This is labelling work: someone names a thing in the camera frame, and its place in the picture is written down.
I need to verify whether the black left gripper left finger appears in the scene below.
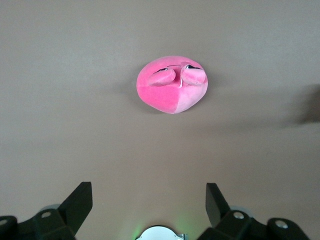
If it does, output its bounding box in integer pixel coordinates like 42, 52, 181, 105
0, 181, 94, 240

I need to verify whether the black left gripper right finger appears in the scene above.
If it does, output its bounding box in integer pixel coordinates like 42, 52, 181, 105
197, 182, 311, 240

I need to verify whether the pink plush frog toy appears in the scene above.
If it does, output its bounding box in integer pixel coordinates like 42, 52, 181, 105
136, 55, 209, 116

